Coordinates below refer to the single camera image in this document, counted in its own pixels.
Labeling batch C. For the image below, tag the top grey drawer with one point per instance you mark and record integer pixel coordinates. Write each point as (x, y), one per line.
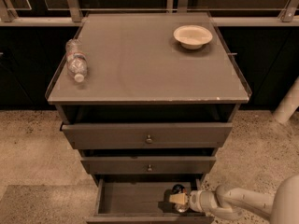
(146, 135)

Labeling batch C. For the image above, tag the bottom grey open drawer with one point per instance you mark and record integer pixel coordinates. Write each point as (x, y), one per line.
(128, 201)

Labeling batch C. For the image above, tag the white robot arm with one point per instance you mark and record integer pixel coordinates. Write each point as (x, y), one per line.
(227, 202)

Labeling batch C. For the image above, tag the middle grey drawer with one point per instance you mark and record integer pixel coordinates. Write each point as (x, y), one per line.
(148, 165)

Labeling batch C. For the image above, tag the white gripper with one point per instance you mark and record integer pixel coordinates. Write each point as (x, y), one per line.
(195, 201)

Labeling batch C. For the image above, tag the clear plastic water bottle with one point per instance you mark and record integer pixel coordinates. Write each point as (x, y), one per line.
(76, 60)

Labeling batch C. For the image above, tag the blue pepsi can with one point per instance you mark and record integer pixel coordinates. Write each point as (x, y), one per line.
(177, 189)

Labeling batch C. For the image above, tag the grey drawer cabinet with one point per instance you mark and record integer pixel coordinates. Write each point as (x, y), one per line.
(139, 73)

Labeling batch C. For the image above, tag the white paper bowl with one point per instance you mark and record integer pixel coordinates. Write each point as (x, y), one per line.
(192, 36)

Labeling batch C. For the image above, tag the white pipe post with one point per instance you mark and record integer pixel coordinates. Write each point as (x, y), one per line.
(288, 104)

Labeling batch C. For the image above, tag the metal window railing frame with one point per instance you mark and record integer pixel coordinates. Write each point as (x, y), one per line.
(76, 10)

